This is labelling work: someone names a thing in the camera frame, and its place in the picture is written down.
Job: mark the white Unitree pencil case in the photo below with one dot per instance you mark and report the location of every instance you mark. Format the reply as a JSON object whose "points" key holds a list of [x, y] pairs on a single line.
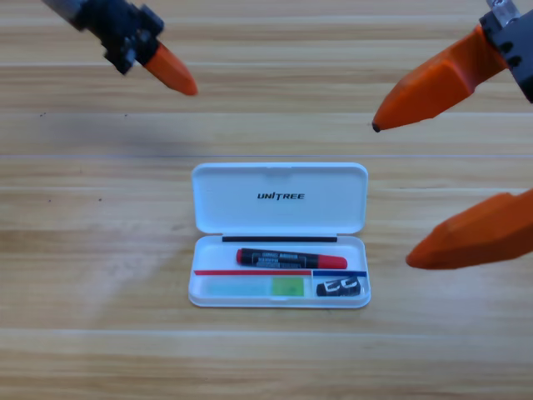
{"points": [[279, 208]]}

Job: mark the black eraser with white print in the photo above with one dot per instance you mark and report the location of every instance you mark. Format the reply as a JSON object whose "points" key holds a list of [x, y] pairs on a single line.
{"points": [[338, 287]]}

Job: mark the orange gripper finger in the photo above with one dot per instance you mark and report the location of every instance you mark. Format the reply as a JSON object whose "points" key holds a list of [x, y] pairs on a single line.
{"points": [[479, 237]]}

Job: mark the black marker with red caps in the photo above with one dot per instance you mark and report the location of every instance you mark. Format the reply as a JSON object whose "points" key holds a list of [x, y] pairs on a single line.
{"points": [[283, 258]]}

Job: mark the green and white highlighter pen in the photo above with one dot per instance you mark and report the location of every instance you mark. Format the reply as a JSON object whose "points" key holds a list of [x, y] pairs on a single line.
{"points": [[287, 287]]}

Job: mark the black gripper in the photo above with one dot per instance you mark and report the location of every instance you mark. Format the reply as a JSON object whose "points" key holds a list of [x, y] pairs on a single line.
{"points": [[518, 46], [125, 33]]}

